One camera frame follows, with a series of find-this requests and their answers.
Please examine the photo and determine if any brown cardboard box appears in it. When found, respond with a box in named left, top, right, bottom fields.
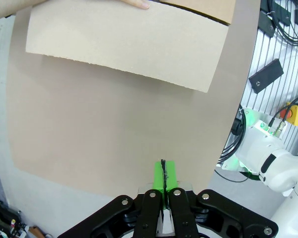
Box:
left=158, top=0, right=236, bottom=26

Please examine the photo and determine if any yellow emergency stop button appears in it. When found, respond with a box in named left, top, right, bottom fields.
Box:
left=280, top=104, right=298, bottom=126

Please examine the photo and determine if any aluminium profile base platform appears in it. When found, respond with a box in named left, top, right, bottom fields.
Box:
left=215, top=0, right=298, bottom=174

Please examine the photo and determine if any small brown item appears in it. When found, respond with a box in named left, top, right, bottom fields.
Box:
left=27, top=225, right=47, bottom=238

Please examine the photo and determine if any black mounting bracket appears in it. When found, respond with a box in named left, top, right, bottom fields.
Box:
left=260, top=0, right=292, bottom=26

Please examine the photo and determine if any thin black button cable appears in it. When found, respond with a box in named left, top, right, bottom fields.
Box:
left=268, top=94, right=298, bottom=127

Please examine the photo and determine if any black base cable bundle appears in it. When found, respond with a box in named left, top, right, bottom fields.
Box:
left=215, top=106, right=250, bottom=183

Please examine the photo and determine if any person's right hand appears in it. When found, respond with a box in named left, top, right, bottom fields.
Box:
left=118, top=0, right=150, bottom=10

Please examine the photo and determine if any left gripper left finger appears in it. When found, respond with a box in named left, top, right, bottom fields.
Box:
left=57, top=160, right=166, bottom=238

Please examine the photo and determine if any looped black cable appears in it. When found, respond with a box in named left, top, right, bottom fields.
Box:
left=269, top=0, right=298, bottom=47

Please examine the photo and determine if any person's right forearm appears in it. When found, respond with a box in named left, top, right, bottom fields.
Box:
left=0, top=0, right=49, bottom=23

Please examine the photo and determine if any black equipment clutter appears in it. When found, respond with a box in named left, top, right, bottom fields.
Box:
left=0, top=195, right=29, bottom=238

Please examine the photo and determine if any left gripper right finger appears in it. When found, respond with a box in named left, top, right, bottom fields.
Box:
left=163, top=160, right=279, bottom=238

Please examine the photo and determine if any long black block with hole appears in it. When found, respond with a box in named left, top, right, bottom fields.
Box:
left=248, top=59, right=284, bottom=94

